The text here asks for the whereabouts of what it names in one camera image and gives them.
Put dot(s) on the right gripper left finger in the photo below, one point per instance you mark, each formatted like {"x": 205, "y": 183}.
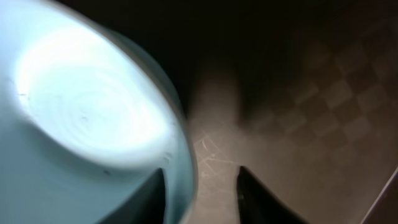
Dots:
{"x": 146, "y": 206}

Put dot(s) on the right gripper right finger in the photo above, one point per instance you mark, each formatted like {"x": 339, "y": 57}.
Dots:
{"x": 258, "y": 205}

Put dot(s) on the light blue rice bowl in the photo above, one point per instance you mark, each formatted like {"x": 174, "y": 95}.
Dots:
{"x": 87, "y": 116}

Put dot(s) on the dark brown serving tray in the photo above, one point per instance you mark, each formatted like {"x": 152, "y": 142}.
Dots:
{"x": 324, "y": 143}

